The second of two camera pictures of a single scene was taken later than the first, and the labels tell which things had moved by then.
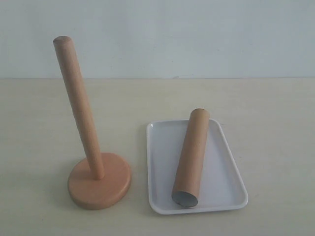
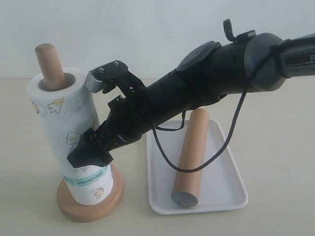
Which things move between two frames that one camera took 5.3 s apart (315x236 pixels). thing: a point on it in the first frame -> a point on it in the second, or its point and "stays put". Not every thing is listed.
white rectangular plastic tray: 222,185 stays put
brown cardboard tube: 188,175 stays put
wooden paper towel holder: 99,180 -> 52,78
